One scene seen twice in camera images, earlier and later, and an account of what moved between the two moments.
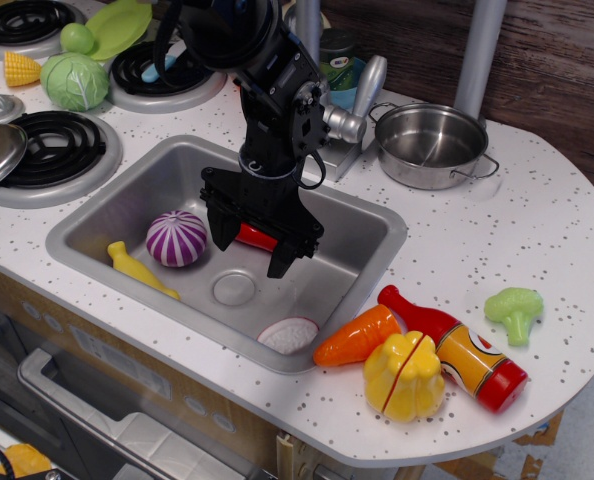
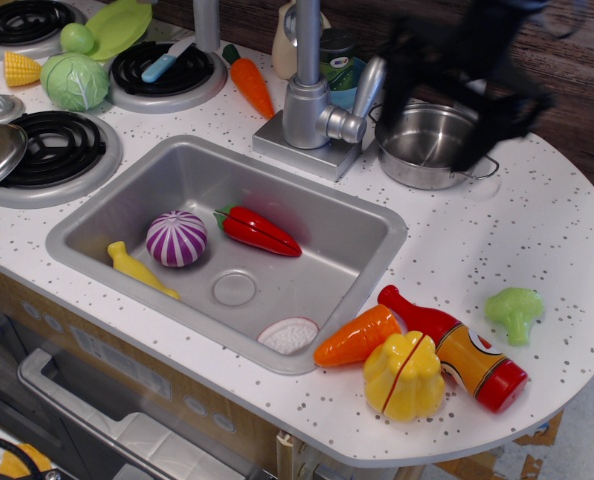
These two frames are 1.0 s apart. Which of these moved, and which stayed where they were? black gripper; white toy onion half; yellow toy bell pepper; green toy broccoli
Moved: black gripper
Stayed: yellow toy bell pepper; green toy broccoli; white toy onion half
